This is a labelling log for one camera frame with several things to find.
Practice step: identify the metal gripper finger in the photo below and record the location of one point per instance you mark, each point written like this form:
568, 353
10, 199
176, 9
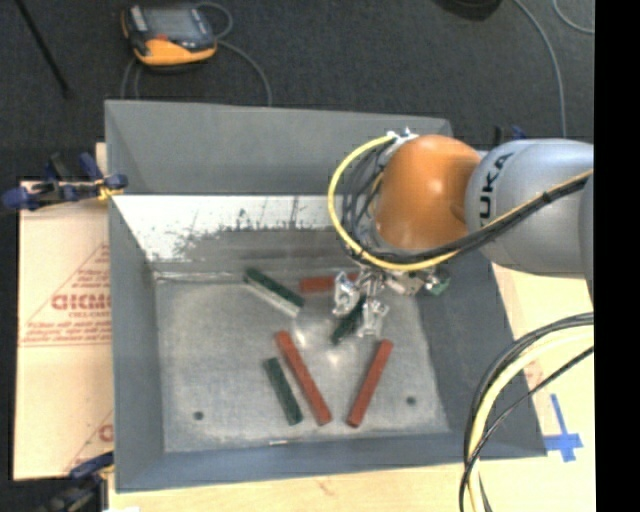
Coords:
345, 292
372, 315

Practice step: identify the dark green block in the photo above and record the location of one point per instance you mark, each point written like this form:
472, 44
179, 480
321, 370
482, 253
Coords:
283, 392
272, 287
346, 325

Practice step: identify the red-brown flat block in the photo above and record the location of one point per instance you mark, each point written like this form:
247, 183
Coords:
302, 377
316, 284
370, 384

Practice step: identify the grey metal bin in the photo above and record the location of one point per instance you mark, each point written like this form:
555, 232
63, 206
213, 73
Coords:
225, 350

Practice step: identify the brown cardboard board red print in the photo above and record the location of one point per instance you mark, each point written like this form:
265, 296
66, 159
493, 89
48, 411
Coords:
60, 350

